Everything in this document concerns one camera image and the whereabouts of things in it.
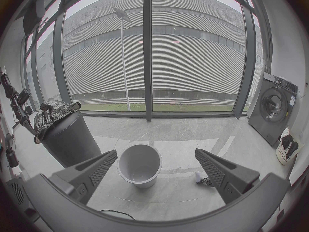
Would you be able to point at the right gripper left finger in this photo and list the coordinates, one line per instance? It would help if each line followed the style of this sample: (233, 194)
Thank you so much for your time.
(72, 180)

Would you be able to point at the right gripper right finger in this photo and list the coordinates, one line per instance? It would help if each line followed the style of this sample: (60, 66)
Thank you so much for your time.
(237, 180)

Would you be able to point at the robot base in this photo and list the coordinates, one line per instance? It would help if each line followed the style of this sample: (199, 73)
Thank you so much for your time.
(17, 192)

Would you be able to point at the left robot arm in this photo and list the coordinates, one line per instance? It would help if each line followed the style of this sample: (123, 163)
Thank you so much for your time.
(6, 86)

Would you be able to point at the crumpled black plastic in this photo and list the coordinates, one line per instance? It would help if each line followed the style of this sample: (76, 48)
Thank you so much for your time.
(205, 182)

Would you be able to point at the white trash bin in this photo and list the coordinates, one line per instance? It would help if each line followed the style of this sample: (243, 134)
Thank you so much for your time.
(125, 163)

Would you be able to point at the round woven basket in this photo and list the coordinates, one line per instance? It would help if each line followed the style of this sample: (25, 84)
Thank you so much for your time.
(282, 156)

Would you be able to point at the pile of clothes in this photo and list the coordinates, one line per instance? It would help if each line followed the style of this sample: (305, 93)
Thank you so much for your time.
(287, 141)

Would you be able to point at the grey washing machine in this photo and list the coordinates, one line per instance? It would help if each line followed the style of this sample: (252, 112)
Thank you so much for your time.
(270, 119)

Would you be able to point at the window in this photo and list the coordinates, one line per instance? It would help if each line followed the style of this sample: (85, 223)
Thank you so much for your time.
(147, 57)

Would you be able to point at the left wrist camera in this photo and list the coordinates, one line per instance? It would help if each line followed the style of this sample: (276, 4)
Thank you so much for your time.
(24, 95)

